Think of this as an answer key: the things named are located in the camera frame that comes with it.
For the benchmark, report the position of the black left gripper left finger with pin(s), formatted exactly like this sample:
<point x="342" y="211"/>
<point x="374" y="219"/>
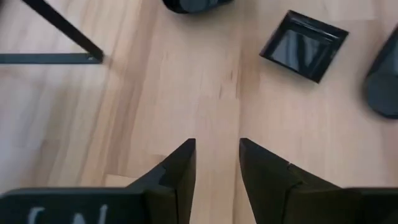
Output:
<point x="168" y="199"/>

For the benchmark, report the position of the black leaf-shaped mini plate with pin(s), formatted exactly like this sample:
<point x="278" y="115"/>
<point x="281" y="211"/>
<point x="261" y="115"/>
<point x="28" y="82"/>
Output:
<point x="196" y="5"/>

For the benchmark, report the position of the black perforated metal shelf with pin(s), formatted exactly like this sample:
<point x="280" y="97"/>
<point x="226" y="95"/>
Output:
<point x="68" y="31"/>

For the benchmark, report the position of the black square mini plate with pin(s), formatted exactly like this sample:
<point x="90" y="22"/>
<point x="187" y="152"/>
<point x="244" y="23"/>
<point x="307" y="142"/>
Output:
<point x="301" y="46"/>

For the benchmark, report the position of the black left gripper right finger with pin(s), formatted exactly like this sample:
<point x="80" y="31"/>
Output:
<point x="280" y="199"/>

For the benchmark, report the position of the black teardrop mini plate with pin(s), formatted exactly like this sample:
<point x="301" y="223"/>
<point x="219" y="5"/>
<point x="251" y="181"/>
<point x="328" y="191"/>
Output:
<point x="385" y="87"/>

